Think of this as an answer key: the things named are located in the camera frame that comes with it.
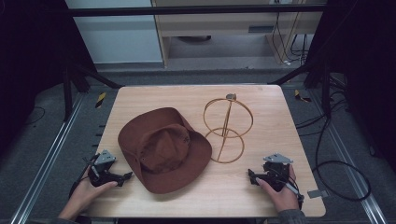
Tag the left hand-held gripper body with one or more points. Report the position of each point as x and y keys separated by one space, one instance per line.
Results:
x=101 y=169

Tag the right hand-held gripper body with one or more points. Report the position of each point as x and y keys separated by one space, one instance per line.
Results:
x=276 y=172

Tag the brown brimmed hat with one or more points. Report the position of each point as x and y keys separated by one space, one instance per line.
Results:
x=165 y=149

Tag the person's right hand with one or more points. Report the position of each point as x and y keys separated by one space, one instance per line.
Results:
x=281 y=196

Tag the person's left hand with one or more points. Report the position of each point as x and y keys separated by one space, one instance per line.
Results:
x=84 y=195

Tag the yellow black floor tape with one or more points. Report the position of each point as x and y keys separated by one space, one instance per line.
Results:
x=300 y=96
x=100 y=99

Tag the black stand leg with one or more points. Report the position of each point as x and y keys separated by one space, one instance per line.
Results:
x=311 y=77
x=84 y=74

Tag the white cabinet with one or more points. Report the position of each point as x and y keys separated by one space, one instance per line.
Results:
x=116 y=34

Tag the beige wooden desk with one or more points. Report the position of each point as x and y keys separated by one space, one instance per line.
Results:
x=230 y=29

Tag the grey metal table bracket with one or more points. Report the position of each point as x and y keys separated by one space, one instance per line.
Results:
x=317 y=193

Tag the aluminium floor rail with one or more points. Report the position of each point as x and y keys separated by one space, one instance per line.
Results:
x=46 y=161
x=348 y=155

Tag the black metal frame bar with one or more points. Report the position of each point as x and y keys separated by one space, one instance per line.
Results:
x=193 y=10

